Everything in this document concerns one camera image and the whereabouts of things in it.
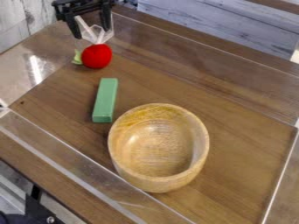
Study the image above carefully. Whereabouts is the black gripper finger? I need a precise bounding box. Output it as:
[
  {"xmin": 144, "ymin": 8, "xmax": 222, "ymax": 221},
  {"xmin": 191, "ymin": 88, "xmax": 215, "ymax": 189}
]
[
  {"xmin": 64, "ymin": 12, "xmax": 81, "ymax": 39},
  {"xmin": 99, "ymin": 3, "xmax": 112, "ymax": 32}
]

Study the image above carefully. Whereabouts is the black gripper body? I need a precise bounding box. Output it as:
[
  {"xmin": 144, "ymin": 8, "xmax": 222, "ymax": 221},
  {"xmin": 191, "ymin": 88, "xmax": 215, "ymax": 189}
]
[{"xmin": 51, "ymin": 0, "xmax": 115, "ymax": 21}]

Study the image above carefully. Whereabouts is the red plush apple green leaf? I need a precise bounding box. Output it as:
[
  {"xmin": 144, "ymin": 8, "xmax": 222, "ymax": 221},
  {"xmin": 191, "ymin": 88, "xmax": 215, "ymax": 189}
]
[{"xmin": 72, "ymin": 44, "xmax": 112, "ymax": 69}]

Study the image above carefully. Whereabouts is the green rectangular block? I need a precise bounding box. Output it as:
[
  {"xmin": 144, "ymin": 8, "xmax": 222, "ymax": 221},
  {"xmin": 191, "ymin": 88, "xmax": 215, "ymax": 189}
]
[{"xmin": 92, "ymin": 78, "xmax": 117, "ymax": 123}]

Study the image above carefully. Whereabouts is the wooden bowl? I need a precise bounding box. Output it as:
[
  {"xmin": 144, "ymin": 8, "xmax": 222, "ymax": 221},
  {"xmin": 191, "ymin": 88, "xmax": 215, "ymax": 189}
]
[{"xmin": 107, "ymin": 103, "xmax": 211, "ymax": 193}]

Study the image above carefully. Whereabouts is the black clamp under table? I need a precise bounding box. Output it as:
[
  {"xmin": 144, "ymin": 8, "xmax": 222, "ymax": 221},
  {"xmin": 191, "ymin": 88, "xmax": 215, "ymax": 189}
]
[{"xmin": 0, "ymin": 195, "xmax": 65, "ymax": 224}]

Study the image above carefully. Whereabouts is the clear acrylic front barrier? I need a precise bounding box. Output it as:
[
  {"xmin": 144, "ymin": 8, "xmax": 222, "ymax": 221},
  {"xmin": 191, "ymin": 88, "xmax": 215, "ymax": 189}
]
[{"xmin": 0, "ymin": 100, "xmax": 195, "ymax": 224}]

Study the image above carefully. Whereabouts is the clear acrylic corner bracket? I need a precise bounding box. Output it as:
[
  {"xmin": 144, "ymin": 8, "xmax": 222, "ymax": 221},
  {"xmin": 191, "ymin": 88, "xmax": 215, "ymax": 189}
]
[{"xmin": 75, "ymin": 16, "xmax": 115, "ymax": 45}]

